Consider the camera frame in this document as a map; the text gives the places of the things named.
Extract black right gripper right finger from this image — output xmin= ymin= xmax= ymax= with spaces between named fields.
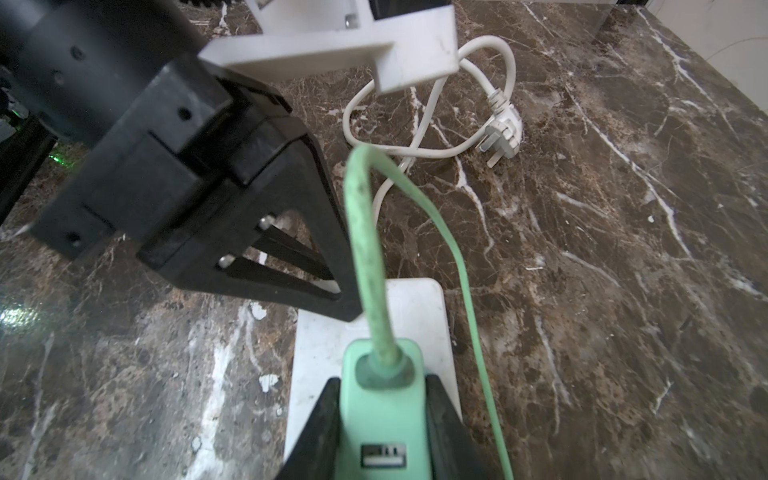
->
xmin=425 ymin=374 xmax=488 ymax=480

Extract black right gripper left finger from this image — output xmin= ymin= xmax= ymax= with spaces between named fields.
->
xmin=275 ymin=377 xmax=341 ymax=480

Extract white power strip cable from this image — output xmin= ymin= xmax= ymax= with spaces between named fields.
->
xmin=341 ymin=34 xmax=524 ymax=226

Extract light green charging cable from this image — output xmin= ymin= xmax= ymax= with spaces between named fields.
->
xmin=343 ymin=143 xmax=516 ymax=480

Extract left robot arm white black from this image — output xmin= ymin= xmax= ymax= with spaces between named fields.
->
xmin=1 ymin=1 xmax=362 ymax=322

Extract light green plug adapter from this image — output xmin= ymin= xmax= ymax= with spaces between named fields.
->
xmin=334 ymin=339 xmax=433 ymax=479

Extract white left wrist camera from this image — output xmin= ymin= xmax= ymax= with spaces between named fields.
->
xmin=198 ymin=0 xmax=459 ymax=93

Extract white power strip coloured sockets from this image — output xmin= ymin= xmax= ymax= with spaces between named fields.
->
xmin=283 ymin=277 xmax=463 ymax=463

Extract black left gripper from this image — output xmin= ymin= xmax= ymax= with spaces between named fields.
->
xmin=32 ymin=55 xmax=362 ymax=321

